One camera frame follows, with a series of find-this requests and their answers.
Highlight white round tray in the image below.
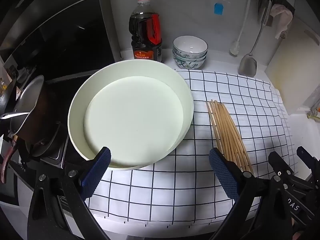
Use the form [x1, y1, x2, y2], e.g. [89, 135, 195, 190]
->
[68, 59, 194, 172]

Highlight metal spatula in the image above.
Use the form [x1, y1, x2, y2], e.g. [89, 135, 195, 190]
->
[238, 0, 273, 78]

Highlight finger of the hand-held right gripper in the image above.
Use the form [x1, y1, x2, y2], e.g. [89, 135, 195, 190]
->
[268, 151, 296, 179]
[296, 146, 320, 180]

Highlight white black checked cloth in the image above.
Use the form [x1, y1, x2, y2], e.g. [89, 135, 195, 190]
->
[85, 69, 299, 227]

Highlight pink hanging cloth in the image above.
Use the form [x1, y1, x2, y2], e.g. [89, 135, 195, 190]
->
[271, 4, 293, 39]

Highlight white cutting board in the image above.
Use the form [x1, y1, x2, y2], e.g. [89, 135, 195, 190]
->
[264, 17, 320, 116]

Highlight black range hood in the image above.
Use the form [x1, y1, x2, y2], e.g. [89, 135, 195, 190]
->
[0, 0, 116, 85]

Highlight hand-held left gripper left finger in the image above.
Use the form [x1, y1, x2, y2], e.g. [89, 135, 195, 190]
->
[27, 147, 112, 240]

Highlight soy sauce bottle red handle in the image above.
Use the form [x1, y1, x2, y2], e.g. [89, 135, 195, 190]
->
[129, 0, 163, 63]

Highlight gas stove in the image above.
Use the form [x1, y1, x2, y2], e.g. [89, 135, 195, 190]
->
[25, 120, 71, 171]

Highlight bundle of wooden chopsticks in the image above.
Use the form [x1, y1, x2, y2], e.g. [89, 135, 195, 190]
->
[206, 100, 254, 176]

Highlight white dish brush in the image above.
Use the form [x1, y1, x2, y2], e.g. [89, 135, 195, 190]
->
[229, 0, 252, 56]

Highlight floral ceramic bowl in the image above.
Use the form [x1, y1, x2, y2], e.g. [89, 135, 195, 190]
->
[174, 56, 206, 70]
[172, 50, 208, 62]
[173, 35, 208, 56]

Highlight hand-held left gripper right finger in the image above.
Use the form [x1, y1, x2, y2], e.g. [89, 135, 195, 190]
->
[209, 147, 292, 240]

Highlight dark saucepan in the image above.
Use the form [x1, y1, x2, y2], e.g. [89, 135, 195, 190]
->
[0, 75, 64, 184]

